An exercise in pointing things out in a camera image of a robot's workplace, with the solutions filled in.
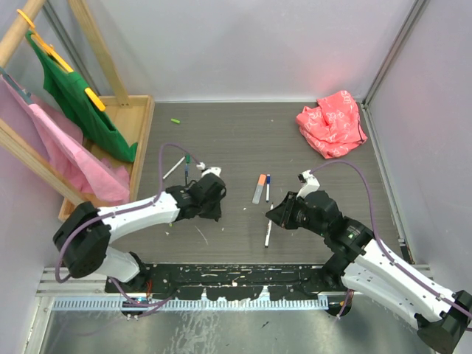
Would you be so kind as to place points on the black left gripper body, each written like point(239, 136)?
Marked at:
point(209, 202)

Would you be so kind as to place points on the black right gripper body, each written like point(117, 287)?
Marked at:
point(302, 218)

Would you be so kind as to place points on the white pen with black end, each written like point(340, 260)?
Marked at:
point(268, 229)

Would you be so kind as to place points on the grey highlighter with orange tip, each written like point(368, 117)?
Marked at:
point(257, 194)

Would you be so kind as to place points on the white marker with blue end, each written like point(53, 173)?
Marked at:
point(267, 192)

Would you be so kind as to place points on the orange highlighter cap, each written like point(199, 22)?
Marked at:
point(262, 179)

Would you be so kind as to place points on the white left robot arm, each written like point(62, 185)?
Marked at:
point(85, 238)

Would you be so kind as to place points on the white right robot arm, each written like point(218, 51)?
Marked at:
point(363, 264)

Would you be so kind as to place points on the dark blue pen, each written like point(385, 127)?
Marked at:
point(186, 174)

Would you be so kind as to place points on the white marker with green end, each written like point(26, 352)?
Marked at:
point(174, 167)

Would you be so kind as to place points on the coral patterned cloth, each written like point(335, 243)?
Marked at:
point(333, 127)

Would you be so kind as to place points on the wooden rack base tray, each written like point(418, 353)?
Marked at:
point(133, 121)

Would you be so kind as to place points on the green cloth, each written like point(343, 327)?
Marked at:
point(68, 91)

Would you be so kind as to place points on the pink cloth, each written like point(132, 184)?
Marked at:
point(59, 141)

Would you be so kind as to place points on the blue-grey clothes hanger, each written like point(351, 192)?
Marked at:
point(25, 95)

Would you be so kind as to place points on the yellow clothes hanger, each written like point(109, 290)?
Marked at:
point(49, 49)

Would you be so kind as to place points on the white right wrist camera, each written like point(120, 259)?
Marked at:
point(309, 183)

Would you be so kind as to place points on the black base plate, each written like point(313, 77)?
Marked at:
point(235, 282)

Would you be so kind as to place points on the grey slotted cable duct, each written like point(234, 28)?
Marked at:
point(118, 303)

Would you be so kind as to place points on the aluminium frame post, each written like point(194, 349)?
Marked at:
point(406, 29)

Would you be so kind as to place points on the wooden rack frame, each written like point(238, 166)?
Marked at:
point(17, 145)

